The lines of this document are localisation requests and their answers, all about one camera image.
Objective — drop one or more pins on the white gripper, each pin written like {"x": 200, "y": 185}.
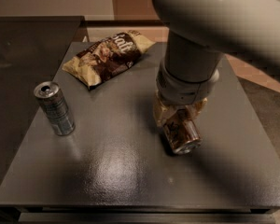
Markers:
{"x": 186, "y": 90}

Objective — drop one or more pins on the orange soda can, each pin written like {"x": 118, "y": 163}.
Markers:
{"x": 181, "y": 132}

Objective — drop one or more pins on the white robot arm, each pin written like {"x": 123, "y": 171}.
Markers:
{"x": 200, "y": 32}

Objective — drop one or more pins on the tall silver energy drink can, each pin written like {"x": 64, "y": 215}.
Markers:
{"x": 50, "y": 98}

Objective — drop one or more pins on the brown salt chip bag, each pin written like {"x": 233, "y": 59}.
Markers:
{"x": 108, "y": 57}

